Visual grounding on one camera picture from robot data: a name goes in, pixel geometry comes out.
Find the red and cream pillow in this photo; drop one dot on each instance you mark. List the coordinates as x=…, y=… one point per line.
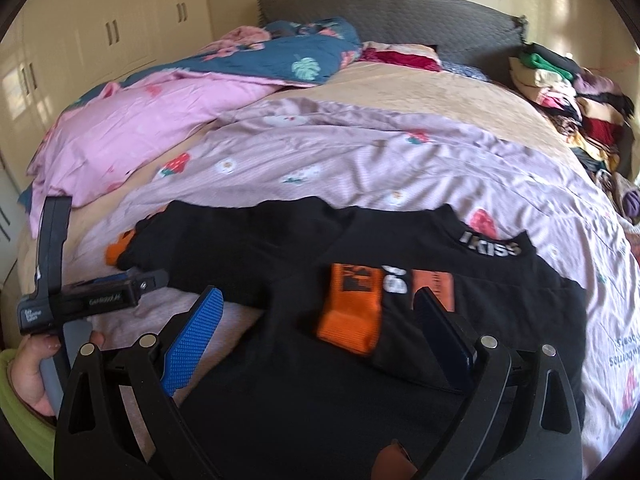
x=400, y=57

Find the black garment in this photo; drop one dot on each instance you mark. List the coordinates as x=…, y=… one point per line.
x=250, y=245

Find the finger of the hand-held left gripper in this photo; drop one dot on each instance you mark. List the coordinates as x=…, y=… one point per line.
x=150, y=281

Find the grey quilted headboard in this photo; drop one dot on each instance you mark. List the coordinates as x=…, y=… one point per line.
x=400, y=15

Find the blue leaf print quilt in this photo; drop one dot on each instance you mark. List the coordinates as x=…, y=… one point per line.
x=250, y=65

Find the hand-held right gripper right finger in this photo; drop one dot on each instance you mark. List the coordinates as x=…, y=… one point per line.
x=442, y=340

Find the cream wardrobe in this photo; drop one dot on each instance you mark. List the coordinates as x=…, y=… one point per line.
x=100, y=15

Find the pink fleece cloth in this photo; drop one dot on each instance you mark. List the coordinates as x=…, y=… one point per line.
x=240, y=37

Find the person's left hand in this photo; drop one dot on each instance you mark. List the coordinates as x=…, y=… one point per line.
x=27, y=375

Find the lilac strawberry print quilt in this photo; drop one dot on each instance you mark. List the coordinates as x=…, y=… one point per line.
x=350, y=160

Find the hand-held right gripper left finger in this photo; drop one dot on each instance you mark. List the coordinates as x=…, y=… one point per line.
x=194, y=340

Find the person's left forearm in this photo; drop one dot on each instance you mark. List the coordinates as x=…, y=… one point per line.
x=20, y=435

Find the pile of folded clothes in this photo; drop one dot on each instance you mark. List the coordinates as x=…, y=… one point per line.
x=565, y=95

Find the orange cloth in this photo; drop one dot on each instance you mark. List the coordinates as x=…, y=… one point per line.
x=120, y=250

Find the beige blanket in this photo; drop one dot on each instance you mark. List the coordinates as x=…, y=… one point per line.
x=425, y=95

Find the orange black patterned sock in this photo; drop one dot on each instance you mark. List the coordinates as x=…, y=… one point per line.
x=350, y=320

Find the blue patterned pillow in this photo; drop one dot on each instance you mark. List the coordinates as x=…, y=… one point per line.
x=465, y=70

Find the pink quilt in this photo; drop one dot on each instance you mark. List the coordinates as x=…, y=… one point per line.
x=150, y=125

